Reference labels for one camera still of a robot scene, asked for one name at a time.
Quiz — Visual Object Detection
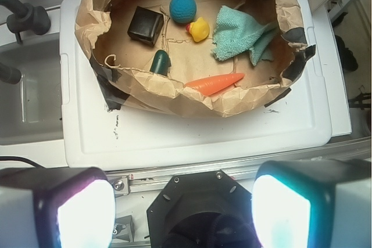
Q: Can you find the teal microfiber cloth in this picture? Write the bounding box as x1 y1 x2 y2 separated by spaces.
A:
212 6 278 66

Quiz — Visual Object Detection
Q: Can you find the brown paper bag tray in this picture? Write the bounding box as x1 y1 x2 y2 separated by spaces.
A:
75 0 315 117

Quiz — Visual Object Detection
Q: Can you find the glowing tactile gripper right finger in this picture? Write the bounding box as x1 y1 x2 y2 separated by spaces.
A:
252 159 371 247

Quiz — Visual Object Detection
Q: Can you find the dark green cylinder toy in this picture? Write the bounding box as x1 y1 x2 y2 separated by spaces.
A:
150 49 171 76

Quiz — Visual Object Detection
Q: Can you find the yellow rubber duck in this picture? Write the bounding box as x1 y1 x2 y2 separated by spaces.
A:
186 17 210 42

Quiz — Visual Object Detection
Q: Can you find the clear plastic bin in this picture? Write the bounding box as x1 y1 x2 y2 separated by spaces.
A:
1 33 63 145

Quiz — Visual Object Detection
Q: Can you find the blue knitted ball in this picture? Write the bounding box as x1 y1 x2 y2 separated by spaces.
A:
169 0 197 24

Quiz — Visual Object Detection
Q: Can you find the orange plastic carrot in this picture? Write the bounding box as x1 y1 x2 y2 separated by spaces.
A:
184 73 245 96

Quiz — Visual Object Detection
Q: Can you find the white plastic bin lid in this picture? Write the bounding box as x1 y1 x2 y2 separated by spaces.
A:
59 0 333 164

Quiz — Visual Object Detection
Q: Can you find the black clamp handle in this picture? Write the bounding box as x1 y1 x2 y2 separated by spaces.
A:
1 0 51 45

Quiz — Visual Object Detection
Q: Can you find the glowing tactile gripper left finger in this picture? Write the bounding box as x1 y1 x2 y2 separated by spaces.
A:
1 167 116 247

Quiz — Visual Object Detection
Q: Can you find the black octagonal mount plate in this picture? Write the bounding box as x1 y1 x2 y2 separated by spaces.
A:
146 170 252 247

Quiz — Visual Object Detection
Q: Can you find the black box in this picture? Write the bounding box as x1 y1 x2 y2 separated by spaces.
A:
127 6 164 46

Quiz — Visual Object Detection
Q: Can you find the black cable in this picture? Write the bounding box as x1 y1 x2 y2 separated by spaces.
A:
0 156 44 169

